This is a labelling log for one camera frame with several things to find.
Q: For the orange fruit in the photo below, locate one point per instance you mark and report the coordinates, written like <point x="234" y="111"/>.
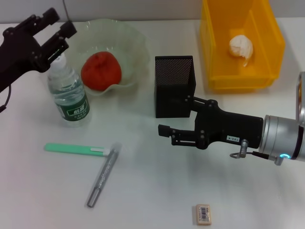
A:
<point x="100" y="71"/>

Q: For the black mesh pen holder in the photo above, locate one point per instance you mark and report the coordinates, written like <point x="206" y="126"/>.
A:
<point x="174" y="71"/>

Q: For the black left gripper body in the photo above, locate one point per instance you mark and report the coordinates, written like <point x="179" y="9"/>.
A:
<point x="19" y="55"/>

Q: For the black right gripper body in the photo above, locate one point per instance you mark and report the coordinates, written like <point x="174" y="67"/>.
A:
<point x="228" y="128"/>

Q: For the mint green pen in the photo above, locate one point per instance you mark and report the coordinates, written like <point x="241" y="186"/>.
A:
<point x="69" y="148"/>

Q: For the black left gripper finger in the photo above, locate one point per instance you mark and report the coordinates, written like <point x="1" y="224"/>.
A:
<point x="68" y="31"/>
<point x="48" y="16"/>

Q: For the yellow plastic bin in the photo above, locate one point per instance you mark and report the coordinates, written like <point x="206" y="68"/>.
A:
<point x="214" y="78"/>

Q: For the silver grey pen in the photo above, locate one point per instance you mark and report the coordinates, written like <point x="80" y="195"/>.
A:
<point x="106" y="169"/>

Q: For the white paper ball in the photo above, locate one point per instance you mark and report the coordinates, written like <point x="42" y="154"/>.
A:
<point x="240" y="46"/>

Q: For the clear green-label water bottle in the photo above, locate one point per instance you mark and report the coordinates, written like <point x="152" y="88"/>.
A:
<point x="71" y="102"/>

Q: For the beige eraser with barcode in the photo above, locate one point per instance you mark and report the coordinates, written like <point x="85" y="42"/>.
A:
<point x="202" y="214"/>

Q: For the pale green glass fruit plate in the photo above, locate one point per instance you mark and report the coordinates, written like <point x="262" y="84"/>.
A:
<point x="133" y="47"/>

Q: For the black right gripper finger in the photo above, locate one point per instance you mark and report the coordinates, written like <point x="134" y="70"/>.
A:
<point x="164" y="130"/>
<point x="197" y="102"/>

